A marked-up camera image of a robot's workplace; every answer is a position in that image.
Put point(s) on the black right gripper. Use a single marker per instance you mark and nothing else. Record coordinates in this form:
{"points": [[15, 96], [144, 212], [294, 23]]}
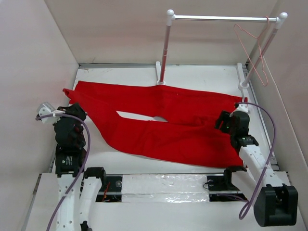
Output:
{"points": [[225, 116]]}

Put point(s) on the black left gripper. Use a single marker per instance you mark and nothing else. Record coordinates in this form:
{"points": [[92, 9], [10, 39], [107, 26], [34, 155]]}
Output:
{"points": [[74, 109]]}

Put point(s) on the red trousers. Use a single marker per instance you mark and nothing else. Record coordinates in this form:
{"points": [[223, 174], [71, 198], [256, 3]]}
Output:
{"points": [[160, 122]]}

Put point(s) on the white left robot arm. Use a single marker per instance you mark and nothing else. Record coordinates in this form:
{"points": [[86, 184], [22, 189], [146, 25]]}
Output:
{"points": [[78, 186]]}

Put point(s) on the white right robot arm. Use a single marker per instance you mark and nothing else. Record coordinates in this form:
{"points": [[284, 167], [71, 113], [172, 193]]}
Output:
{"points": [[273, 202]]}

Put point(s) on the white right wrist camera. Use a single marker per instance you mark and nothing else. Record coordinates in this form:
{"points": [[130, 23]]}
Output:
{"points": [[241, 107]]}

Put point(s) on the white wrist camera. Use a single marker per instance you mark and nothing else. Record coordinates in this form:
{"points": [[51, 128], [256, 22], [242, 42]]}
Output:
{"points": [[241, 107], [47, 109]]}

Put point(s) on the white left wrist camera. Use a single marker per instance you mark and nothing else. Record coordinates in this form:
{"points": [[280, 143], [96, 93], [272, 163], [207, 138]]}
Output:
{"points": [[47, 109]]}

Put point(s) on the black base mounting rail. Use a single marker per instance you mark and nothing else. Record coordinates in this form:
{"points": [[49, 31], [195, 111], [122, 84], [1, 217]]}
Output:
{"points": [[218, 190]]}

